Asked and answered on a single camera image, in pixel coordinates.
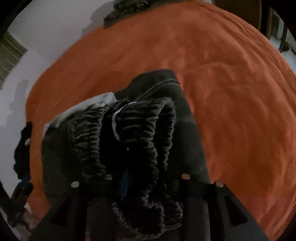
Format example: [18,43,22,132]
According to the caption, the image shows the dark green pants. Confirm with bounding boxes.
[42,70,210,240]

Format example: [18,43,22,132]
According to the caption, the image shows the black garment with white script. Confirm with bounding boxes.
[14,122,33,180]

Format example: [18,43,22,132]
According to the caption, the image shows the orange fleece blanket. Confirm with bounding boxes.
[26,1,295,240]

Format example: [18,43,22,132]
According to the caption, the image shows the dark patterned garment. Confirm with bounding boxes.
[102,0,193,28]

